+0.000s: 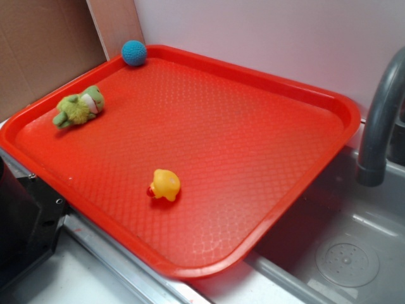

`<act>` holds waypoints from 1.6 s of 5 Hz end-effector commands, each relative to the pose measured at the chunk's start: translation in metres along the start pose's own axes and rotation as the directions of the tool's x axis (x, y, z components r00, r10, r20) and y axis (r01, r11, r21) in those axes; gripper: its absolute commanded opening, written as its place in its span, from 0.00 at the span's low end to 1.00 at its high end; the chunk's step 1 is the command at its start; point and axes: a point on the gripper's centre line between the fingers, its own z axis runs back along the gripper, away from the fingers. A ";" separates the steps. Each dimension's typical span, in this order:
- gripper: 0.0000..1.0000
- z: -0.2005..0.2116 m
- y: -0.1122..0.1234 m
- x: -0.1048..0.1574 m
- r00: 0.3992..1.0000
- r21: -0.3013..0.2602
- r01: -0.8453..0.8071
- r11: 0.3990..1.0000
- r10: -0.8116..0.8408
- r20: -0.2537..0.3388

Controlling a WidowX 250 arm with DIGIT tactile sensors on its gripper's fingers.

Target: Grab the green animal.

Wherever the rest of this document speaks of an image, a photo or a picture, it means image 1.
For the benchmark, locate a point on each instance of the green plush frog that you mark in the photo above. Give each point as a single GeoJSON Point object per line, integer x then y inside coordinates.
{"type": "Point", "coordinates": [78, 109]}

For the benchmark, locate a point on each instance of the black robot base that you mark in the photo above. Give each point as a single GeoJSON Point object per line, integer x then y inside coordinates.
{"type": "Point", "coordinates": [32, 214]}

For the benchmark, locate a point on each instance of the red plastic tray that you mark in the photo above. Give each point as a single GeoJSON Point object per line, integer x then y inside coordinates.
{"type": "Point", "coordinates": [244, 144]}

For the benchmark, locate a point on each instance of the yellow rubber duck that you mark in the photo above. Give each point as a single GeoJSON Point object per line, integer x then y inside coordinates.
{"type": "Point", "coordinates": [165, 184]}

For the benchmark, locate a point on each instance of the blue crocheted ball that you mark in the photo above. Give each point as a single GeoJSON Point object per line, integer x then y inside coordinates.
{"type": "Point", "coordinates": [134, 53]}

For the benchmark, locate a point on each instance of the grey toy sink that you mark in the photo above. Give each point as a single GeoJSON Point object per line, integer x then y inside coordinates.
{"type": "Point", "coordinates": [340, 242]}

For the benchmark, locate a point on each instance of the grey toy faucet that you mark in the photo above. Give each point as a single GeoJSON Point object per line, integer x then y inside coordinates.
{"type": "Point", "coordinates": [383, 135]}

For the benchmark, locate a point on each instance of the brown cardboard panel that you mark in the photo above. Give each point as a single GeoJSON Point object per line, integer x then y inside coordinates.
{"type": "Point", "coordinates": [44, 45]}

